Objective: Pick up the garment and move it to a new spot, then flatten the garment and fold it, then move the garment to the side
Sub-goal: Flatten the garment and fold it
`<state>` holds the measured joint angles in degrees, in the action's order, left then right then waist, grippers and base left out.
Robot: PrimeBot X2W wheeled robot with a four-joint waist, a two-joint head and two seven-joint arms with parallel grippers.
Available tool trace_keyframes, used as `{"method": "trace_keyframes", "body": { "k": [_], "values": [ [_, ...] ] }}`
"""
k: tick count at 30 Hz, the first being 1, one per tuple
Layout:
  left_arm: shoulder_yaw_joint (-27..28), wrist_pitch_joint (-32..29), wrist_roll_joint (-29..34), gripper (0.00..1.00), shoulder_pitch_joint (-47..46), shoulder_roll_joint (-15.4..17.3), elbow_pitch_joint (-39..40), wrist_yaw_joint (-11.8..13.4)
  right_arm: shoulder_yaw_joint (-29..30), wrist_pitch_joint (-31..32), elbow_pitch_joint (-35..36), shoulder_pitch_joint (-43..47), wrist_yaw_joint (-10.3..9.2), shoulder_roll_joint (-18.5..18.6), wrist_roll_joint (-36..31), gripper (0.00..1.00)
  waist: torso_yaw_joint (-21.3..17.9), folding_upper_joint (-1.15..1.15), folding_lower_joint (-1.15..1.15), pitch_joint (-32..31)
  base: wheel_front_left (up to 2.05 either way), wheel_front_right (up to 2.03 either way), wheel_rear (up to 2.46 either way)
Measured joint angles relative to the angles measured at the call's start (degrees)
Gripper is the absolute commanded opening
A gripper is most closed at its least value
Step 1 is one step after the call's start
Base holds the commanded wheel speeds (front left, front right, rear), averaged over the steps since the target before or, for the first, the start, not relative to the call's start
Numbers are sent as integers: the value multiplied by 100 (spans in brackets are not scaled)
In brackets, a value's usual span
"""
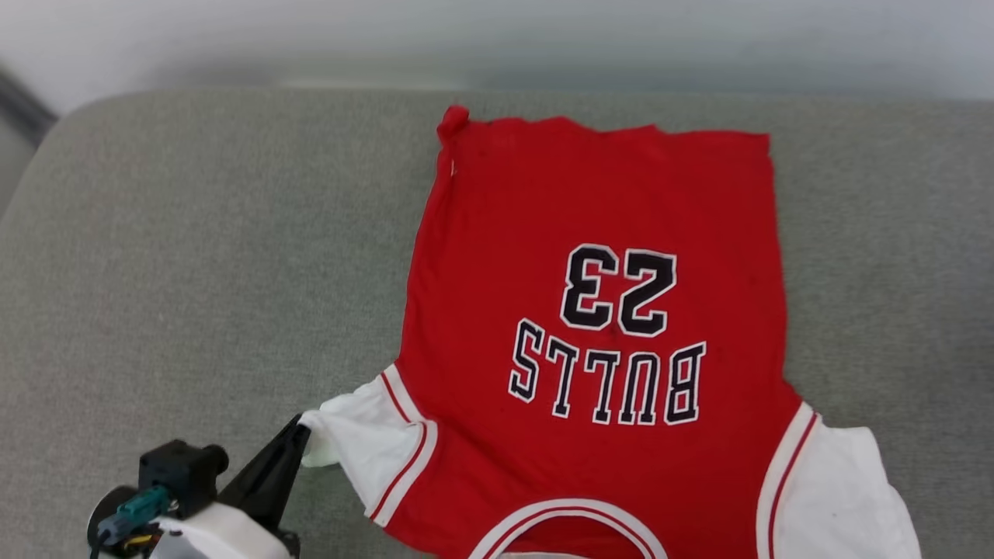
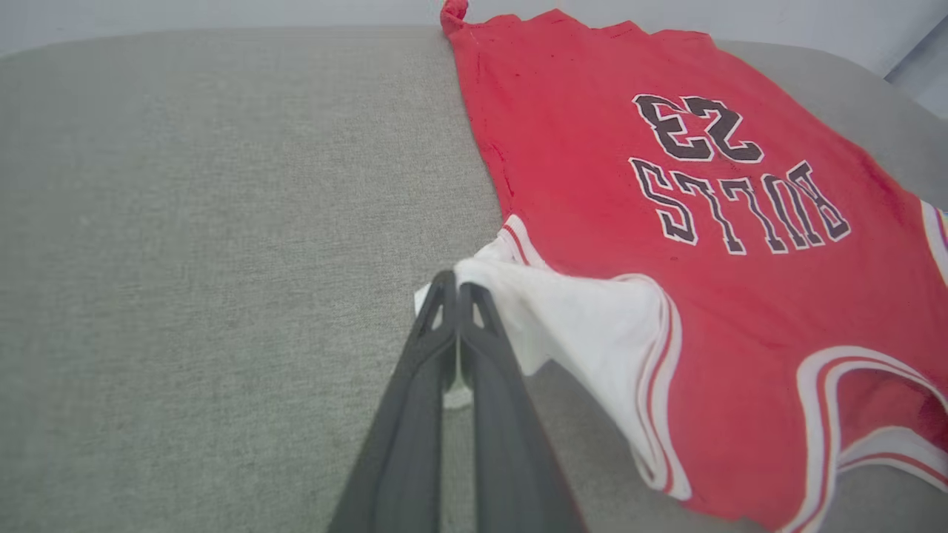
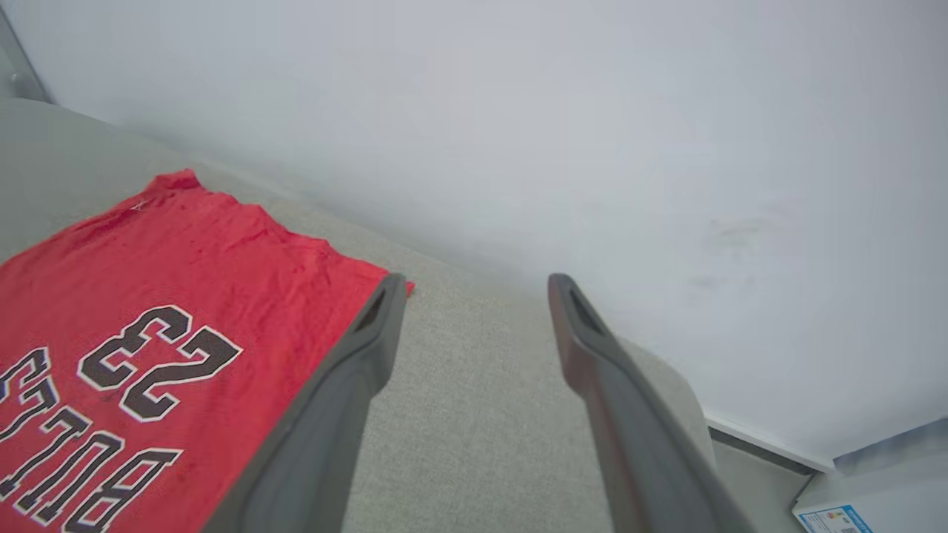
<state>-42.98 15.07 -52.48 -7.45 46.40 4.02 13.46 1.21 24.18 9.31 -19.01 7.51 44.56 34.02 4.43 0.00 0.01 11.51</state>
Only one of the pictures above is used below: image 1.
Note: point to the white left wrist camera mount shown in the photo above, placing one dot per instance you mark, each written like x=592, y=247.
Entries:
x=221, y=536

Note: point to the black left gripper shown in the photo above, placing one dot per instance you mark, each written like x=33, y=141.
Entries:
x=290, y=545

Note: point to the red white Bulls jersey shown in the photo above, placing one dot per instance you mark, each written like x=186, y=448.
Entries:
x=590, y=194

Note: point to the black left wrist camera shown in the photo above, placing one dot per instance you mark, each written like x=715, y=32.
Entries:
x=182, y=470

